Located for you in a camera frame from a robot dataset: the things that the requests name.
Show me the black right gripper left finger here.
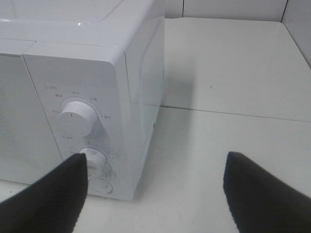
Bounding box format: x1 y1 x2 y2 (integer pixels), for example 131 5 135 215
0 153 87 233

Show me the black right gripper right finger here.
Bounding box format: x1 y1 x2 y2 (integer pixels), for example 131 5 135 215
223 151 311 233

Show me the round white door button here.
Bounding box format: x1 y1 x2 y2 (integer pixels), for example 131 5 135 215
89 178 113 194

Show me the white microwave knob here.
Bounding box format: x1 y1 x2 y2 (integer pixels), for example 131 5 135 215
58 101 98 137
79 148 107 172

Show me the white microwave oven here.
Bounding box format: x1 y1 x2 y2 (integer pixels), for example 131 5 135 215
0 0 165 200

